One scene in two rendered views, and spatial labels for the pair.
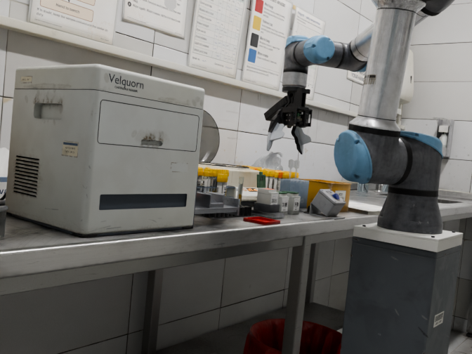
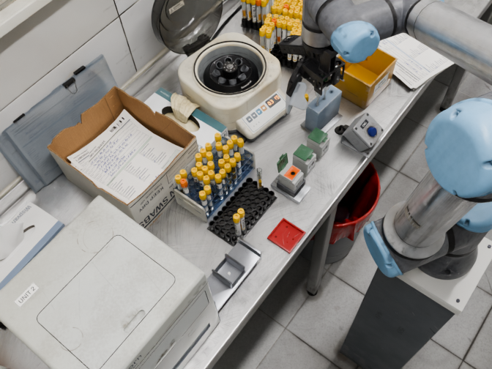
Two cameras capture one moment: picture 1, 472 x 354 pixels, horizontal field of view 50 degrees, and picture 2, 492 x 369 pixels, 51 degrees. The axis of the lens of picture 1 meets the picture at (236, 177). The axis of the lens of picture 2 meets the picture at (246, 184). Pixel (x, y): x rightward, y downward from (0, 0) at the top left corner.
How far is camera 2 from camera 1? 1.23 m
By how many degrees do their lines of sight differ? 56
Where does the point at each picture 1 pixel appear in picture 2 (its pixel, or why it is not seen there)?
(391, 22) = (453, 203)
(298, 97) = (324, 62)
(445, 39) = not seen: outside the picture
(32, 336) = not seen: hidden behind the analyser
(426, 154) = (473, 237)
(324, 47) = (362, 49)
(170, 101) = (171, 324)
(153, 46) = not seen: outside the picture
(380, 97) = (422, 239)
